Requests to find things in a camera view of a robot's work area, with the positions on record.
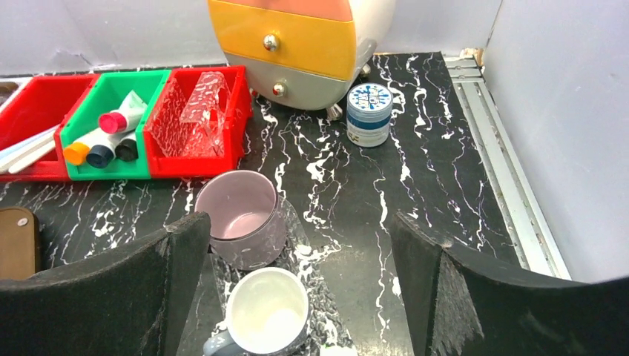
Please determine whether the orange cap toothpaste tube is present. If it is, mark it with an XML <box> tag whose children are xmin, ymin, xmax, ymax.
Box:
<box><xmin>62</xmin><ymin>128</ymin><xmax>107</xmax><ymax>166</ymax></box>

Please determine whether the red toothbrush bin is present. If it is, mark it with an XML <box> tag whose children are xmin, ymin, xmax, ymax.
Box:
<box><xmin>1</xmin><ymin>74</ymin><xmax>99</xmax><ymax>182</ymax></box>

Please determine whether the purple ceramic mug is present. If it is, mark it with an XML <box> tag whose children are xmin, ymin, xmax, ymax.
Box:
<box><xmin>194</xmin><ymin>170</ymin><xmax>287</xmax><ymax>271</ymax></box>

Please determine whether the round drawer cabinet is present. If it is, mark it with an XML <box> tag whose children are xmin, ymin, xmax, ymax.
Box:
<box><xmin>208</xmin><ymin>0</ymin><xmax>397</xmax><ymax>120</ymax></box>

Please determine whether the green toothpaste bin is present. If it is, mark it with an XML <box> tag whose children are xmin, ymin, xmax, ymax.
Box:
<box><xmin>60</xmin><ymin>70</ymin><xmax>171</xmax><ymax>181</ymax></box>

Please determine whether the red holder bin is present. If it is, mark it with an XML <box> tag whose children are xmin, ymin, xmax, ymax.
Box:
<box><xmin>143</xmin><ymin>66</ymin><xmax>253</xmax><ymax>178</ymax></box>

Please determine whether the brown oval wooden tray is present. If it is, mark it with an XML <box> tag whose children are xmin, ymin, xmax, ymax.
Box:
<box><xmin>1</xmin><ymin>206</ymin><xmax>42</xmax><ymax>280</ymax></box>

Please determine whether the white blue-handled mug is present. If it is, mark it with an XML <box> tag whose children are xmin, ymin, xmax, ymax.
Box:
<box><xmin>203</xmin><ymin>267</ymin><xmax>310</xmax><ymax>355</ymax></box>

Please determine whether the white plastic bin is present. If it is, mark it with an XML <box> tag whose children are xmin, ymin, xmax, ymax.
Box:
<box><xmin>1</xmin><ymin>76</ymin><xmax>32</xmax><ymax>111</ymax></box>

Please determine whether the white toothbrush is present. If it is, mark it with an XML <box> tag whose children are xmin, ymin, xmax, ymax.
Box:
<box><xmin>1</xmin><ymin>125</ymin><xmax>59</xmax><ymax>159</ymax></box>
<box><xmin>1</xmin><ymin>131</ymin><xmax>55</xmax><ymax>174</ymax></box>
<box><xmin>1</xmin><ymin>139</ymin><xmax>55</xmax><ymax>174</ymax></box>

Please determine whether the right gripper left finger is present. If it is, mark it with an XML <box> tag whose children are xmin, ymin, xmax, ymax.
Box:
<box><xmin>1</xmin><ymin>212</ymin><xmax>211</xmax><ymax>355</ymax></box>

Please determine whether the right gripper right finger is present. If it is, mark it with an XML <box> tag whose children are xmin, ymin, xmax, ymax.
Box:
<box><xmin>390</xmin><ymin>212</ymin><xmax>628</xmax><ymax>355</ymax></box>

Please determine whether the red cap toothpaste tube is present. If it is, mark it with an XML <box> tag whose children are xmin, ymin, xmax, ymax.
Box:
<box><xmin>98</xmin><ymin>90</ymin><xmax>148</xmax><ymax>134</ymax></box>

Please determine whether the clear acrylic holder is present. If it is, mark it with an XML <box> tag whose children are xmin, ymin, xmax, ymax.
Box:
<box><xmin>145</xmin><ymin>70</ymin><xmax>230</xmax><ymax>158</ymax></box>

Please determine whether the aluminium side rail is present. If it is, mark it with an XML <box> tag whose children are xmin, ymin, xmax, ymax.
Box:
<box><xmin>445</xmin><ymin>56</ymin><xmax>572</xmax><ymax>280</ymax></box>

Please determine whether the blue white small jar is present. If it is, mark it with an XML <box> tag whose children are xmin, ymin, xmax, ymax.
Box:
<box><xmin>346</xmin><ymin>82</ymin><xmax>393</xmax><ymax>148</ymax></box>

